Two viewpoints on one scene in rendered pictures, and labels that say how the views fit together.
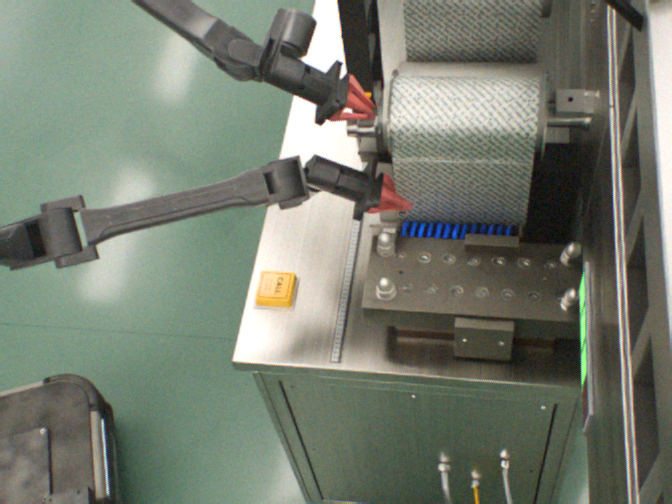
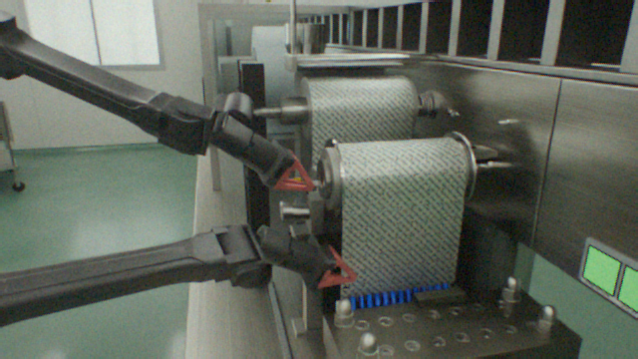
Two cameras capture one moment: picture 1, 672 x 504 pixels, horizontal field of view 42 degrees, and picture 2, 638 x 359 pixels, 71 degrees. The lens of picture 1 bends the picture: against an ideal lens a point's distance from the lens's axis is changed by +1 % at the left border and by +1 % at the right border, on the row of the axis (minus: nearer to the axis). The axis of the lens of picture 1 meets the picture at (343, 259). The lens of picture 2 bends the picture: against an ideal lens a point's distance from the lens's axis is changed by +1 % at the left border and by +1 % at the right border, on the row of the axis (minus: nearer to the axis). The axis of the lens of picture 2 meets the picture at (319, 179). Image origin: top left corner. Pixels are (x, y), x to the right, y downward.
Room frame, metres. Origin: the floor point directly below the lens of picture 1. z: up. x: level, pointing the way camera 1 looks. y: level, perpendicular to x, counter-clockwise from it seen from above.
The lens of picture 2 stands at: (0.37, 0.28, 1.51)
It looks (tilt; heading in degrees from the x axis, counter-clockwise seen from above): 19 degrees down; 330
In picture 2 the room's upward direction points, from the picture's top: straight up
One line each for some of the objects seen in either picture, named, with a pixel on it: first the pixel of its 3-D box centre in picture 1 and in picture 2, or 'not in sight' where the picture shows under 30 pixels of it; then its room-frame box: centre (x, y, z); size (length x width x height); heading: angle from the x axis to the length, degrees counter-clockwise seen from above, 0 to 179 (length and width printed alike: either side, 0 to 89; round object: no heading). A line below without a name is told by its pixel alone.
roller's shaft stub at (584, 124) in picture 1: (567, 117); (471, 168); (0.95, -0.41, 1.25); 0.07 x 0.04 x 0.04; 73
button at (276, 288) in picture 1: (276, 288); not in sight; (0.95, 0.14, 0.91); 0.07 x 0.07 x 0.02; 73
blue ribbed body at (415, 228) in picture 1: (458, 232); (402, 298); (0.92, -0.22, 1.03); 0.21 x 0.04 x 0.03; 73
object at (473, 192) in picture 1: (461, 194); (401, 252); (0.94, -0.23, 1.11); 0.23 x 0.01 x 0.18; 73
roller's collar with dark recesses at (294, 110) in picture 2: not in sight; (293, 111); (1.28, -0.18, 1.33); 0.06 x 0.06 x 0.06; 73
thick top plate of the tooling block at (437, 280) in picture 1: (477, 285); (446, 339); (0.82, -0.23, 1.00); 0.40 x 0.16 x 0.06; 73
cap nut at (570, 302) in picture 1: (573, 297); (548, 316); (0.73, -0.37, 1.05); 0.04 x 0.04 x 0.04
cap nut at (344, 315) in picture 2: (385, 241); (344, 310); (0.91, -0.08, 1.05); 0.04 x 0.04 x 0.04
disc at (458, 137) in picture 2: (543, 117); (454, 169); (0.96, -0.37, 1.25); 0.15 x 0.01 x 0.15; 163
